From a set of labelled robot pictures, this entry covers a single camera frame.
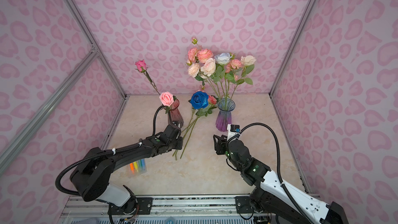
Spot purple blue glass vase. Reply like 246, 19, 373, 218
216, 98, 236, 132

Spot red glass vase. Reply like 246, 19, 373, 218
168, 99, 184, 128

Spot single pink rose stem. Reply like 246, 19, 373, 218
159, 92, 177, 118

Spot cream peach rose stem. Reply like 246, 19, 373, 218
188, 63, 220, 105

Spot large cream rose stem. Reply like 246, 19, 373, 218
200, 58, 222, 99

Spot magenta rosebud stem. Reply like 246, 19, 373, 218
135, 60, 160, 95

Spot pale blue white rose stem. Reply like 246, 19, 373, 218
215, 52, 232, 99

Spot large pink spray rose stem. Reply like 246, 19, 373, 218
187, 37, 214, 67

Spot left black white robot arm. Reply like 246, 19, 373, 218
69, 124, 183, 213

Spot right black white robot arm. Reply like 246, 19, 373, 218
213, 135, 348, 224

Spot pack of coloured markers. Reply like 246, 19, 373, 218
129, 159, 147, 176

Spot pile of pink roses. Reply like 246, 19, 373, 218
172, 94, 218, 161

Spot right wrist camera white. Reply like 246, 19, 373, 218
227, 124, 240, 141

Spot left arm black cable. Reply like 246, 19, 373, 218
151, 105, 167, 136

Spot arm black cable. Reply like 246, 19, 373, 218
151, 105, 167, 136
226, 122, 316, 224

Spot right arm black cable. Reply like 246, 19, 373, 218
226, 122, 316, 224

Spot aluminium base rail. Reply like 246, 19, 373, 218
58, 192, 327, 224

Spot diagonal aluminium frame bar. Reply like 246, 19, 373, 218
1, 48, 98, 175

